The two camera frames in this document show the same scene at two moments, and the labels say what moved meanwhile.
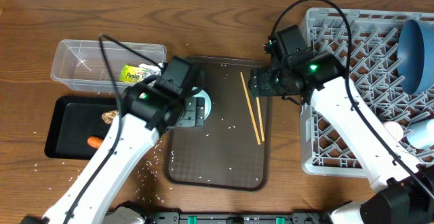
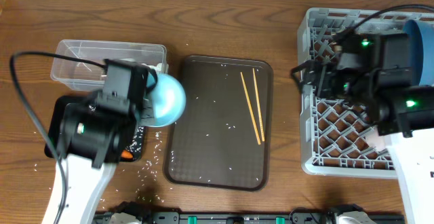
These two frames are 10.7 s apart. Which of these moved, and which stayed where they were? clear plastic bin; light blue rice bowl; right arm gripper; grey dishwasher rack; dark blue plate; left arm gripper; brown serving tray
Moved: right arm gripper; left arm gripper; light blue rice bowl
Stayed: grey dishwasher rack; clear plastic bin; brown serving tray; dark blue plate
